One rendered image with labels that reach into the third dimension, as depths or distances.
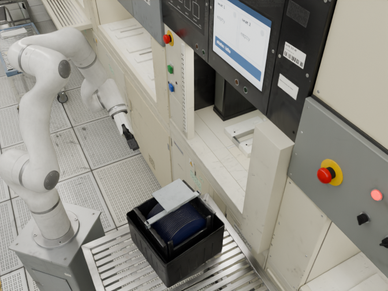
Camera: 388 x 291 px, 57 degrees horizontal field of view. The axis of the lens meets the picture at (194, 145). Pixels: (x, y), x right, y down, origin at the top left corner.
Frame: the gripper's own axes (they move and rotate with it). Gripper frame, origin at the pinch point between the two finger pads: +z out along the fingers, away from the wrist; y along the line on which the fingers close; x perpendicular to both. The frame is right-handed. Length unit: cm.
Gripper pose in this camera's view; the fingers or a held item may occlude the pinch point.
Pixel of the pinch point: (133, 145)
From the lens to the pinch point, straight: 161.1
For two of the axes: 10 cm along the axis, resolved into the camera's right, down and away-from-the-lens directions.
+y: 0.0, -1.0, -9.9
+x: 9.1, -4.2, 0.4
